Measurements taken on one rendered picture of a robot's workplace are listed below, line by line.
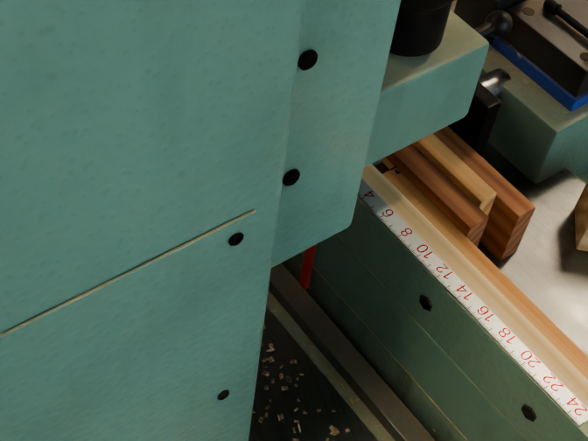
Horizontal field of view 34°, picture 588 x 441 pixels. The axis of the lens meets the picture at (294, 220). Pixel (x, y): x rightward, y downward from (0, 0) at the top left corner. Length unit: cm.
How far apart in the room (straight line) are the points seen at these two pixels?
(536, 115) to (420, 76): 17
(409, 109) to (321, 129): 14
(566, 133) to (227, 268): 38
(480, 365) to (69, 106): 39
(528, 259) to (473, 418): 13
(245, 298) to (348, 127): 11
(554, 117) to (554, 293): 14
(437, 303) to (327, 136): 18
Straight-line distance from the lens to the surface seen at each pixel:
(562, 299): 74
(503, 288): 68
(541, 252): 76
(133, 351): 48
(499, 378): 65
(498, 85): 79
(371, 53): 51
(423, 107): 65
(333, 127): 53
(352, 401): 77
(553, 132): 77
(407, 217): 69
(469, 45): 66
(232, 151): 41
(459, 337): 66
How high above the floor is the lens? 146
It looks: 50 degrees down
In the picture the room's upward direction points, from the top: 9 degrees clockwise
